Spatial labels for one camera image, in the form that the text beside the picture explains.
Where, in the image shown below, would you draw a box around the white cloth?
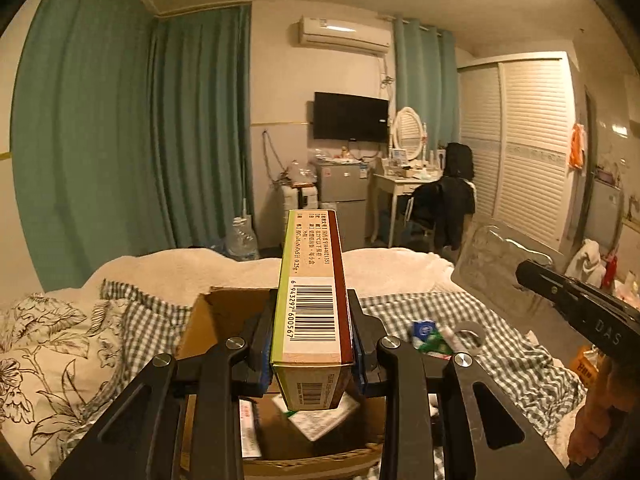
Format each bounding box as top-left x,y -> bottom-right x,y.
566,239 -> 607,287

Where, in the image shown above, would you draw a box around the white knitted blanket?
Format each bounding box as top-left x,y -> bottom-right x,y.
45,246 -> 457,307

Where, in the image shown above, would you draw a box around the white dressing table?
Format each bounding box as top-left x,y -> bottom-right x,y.
370,167 -> 447,247

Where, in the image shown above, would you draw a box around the green brown medicine box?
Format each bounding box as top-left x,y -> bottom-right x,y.
270,208 -> 357,413

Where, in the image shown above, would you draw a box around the white green paper packet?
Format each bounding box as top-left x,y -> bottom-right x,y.
284,394 -> 362,442

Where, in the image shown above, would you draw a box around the grey checked blanket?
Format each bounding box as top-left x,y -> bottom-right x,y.
100,280 -> 588,480

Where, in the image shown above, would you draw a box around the white ribbed suitcase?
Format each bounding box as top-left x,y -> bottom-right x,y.
280,184 -> 321,212

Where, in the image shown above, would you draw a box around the narrow teal curtain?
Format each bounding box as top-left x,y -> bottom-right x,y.
392,16 -> 459,171

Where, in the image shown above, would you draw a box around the air conditioner cable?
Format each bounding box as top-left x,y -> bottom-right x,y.
379,54 -> 397,92

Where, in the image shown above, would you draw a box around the green snack packet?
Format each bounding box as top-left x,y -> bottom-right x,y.
412,319 -> 452,358

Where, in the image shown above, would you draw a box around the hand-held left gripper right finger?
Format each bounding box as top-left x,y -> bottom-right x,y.
348,290 -> 571,480

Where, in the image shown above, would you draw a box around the black wall television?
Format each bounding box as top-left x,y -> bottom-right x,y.
313,91 -> 390,144

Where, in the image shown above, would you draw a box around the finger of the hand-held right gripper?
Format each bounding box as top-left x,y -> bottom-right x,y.
515,259 -> 601,322

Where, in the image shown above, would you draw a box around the black backpack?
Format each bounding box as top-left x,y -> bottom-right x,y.
444,142 -> 476,182

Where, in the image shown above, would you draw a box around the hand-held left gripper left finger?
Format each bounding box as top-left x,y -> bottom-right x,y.
50,305 -> 281,480

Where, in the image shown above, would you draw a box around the brown cardboard box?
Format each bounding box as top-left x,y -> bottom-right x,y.
175,286 -> 391,478

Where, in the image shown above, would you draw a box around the floral print pillow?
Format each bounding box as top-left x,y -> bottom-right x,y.
0,294 -> 132,456

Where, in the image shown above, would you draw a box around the clear plastic bag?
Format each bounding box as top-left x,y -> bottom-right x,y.
284,159 -> 319,187

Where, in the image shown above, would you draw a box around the red white medicine box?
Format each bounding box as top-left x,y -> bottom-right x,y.
239,399 -> 264,459

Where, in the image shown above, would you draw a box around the clear tape roll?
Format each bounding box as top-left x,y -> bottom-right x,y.
447,320 -> 486,356

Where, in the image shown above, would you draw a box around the large clear water bottle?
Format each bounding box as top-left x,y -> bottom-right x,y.
229,214 -> 262,262

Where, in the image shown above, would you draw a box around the person's right hand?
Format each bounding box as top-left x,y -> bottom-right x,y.
567,355 -> 616,467

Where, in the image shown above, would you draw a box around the black jacket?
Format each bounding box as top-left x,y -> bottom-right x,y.
409,176 -> 477,252

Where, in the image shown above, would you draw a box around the wide teal curtain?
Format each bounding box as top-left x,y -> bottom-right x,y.
11,0 -> 168,293

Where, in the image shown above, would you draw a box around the white air conditioner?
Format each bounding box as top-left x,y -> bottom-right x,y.
298,16 -> 391,57

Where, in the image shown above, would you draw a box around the wooden chair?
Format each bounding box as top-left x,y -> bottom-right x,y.
400,180 -> 477,252

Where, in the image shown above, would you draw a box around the black wall cables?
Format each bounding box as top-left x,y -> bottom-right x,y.
262,129 -> 283,183

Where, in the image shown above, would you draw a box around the orange hanging cloth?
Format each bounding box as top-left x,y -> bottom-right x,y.
566,123 -> 587,172

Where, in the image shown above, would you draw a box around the white oval mirror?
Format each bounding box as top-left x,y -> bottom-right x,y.
389,106 -> 427,161

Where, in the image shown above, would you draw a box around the white louvred wardrobe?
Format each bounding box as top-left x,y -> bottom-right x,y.
457,51 -> 587,257

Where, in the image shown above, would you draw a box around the grey small fridge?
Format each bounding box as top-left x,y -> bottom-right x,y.
314,159 -> 374,252

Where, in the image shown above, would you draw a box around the teal corner curtain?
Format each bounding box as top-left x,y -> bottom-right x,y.
150,4 -> 252,251

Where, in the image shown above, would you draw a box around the orange printed carton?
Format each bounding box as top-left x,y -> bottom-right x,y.
574,346 -> 602,383

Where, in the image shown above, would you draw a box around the clear plastic blister tray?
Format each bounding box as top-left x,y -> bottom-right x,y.
451,222 -> 557,318

